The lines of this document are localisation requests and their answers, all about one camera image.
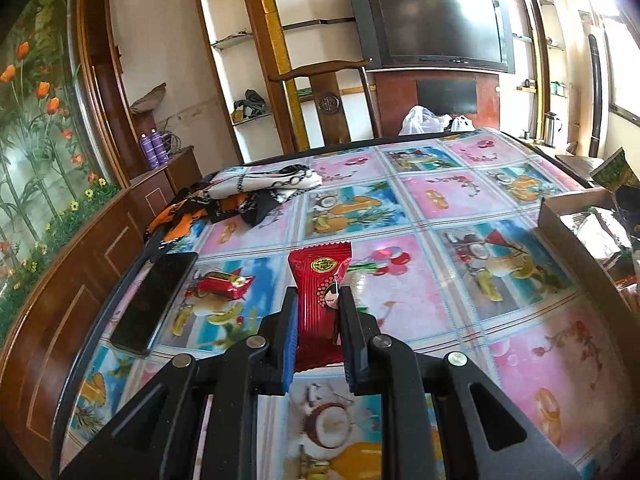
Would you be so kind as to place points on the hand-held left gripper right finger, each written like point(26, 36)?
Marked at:
point(351, 360)

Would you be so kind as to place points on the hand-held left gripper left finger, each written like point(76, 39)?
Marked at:
point(287, 355)

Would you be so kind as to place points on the red snack packet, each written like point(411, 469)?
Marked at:
point(320, 305)

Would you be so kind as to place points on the brown cardboard box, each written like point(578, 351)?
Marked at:
point(565, 245)

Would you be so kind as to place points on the green snack packet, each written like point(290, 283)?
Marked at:
point(617, 172)

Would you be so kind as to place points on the red gold candy packet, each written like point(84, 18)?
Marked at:
point(222, 285)

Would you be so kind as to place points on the fruit print tablecloth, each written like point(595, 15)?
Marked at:
point(450, 285)

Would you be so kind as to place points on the black smartphone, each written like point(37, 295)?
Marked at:
point(150, 300)

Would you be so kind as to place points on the orange black white scarf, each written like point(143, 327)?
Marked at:
point(240, 195)

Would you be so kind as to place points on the brown wooden cabinet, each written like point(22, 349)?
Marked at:
point(65, 280)

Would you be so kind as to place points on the white plastic bag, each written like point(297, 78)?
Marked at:
point(462, 123)
point(420, 120)

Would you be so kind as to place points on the black yellow bundle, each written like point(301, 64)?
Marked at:
point(248, 105)

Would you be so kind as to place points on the wooden chair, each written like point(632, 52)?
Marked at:
point(327, 105)

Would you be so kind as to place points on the red brown tv cabinet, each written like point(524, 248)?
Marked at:
point(395, 100)

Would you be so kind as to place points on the small black panel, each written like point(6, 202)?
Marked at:
point(447, 96)

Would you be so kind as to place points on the brown crumpled bag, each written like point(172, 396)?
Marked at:
point(150, 97)

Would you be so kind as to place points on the metal kettle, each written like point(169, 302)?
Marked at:
point(551, 130)

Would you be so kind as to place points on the black television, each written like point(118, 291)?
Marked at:
point(435, 20)

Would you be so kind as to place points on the black pipe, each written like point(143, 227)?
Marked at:
point(595, 95)

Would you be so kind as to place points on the flower wall picture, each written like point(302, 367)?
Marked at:
point(40, 110)

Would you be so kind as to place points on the white wall shelf unit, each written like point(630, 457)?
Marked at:
point(225, 10)

